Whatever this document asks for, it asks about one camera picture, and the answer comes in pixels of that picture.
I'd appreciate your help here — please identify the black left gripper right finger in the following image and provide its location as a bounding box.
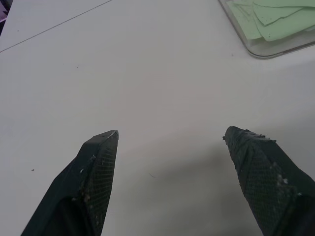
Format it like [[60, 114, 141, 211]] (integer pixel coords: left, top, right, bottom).
[[222, 125, 315, 236]]

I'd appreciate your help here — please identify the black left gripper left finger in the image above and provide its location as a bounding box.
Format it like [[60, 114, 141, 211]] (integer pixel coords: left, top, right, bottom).
[[21, 129, 120, 236]]

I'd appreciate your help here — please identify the clear plastic tray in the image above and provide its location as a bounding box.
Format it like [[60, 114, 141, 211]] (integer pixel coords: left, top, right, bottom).
[[218, 0, 315, 59]]

